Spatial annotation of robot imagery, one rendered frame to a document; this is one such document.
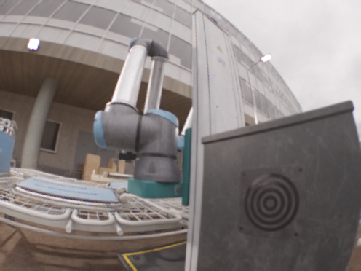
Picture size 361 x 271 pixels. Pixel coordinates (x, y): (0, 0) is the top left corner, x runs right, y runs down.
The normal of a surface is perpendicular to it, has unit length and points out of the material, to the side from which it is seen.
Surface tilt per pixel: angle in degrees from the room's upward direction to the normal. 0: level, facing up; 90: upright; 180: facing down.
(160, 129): 90
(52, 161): 90
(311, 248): 90
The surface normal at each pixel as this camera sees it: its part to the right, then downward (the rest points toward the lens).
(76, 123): 0.56, -0.20
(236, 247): -0.77, -0.20
